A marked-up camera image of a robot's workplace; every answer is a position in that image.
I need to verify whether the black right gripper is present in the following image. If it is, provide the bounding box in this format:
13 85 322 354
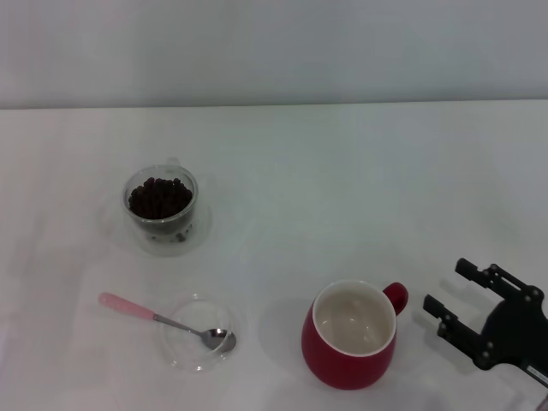
422 257 548 387

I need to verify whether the red mug white inside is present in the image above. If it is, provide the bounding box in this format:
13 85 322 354
300 279 410 391

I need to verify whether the pink-handled metal spoon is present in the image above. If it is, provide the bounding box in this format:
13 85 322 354
98 292 238 355

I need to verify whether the pile of dark coffee beans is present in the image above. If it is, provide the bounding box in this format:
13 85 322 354
128 176 194 221

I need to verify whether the white tablecloth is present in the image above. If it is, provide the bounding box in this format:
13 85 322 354
0 102 548 411

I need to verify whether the clear glass saucer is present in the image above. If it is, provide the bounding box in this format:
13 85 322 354
122 200 213 259

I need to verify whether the small clear glass dish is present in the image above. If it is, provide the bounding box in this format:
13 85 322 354
158 293 247 373

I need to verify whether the clear double-wall glass cup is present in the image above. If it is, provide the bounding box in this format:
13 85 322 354
122 157 201 243

